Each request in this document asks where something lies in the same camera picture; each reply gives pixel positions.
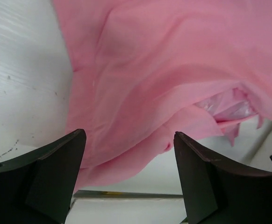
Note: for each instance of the pink fabric pillowcase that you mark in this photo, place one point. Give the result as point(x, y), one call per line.
point(146, 69)

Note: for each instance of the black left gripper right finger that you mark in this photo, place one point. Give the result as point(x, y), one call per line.
point(219, 190)

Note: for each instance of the aluminium table edge rail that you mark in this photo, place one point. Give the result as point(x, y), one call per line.
point(83, 194)

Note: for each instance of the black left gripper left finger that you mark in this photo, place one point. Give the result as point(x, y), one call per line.
point(37, 187)

